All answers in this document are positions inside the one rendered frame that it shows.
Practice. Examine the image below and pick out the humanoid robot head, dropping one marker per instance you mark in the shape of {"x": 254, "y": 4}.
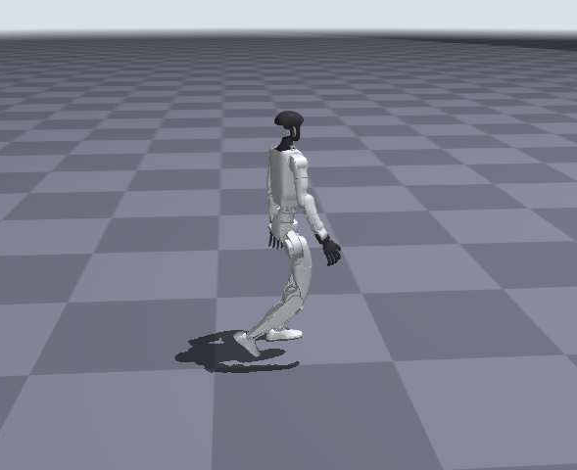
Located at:
{"x": 289, "y": 119}

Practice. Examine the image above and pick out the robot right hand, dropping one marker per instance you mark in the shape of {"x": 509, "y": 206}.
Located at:
{"x": 329, "y": 248}

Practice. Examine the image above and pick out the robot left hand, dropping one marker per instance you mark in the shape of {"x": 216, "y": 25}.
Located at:
{"x": 274, "y": 239}

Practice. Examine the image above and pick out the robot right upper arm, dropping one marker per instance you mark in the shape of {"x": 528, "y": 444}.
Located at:
{"x": 299, "y": 165}

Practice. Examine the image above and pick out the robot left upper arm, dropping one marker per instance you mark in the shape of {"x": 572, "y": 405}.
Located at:
{"x": 268, "y": 184}

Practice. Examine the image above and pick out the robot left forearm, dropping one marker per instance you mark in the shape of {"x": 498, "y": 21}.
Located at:
{"x": 273, "y": 206}

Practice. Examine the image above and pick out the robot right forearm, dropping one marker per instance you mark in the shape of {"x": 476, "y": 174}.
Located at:
{"x": 313, "y": 219}

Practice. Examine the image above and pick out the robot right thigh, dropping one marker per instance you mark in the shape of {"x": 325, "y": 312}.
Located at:
{"x": 301, "y": 264}

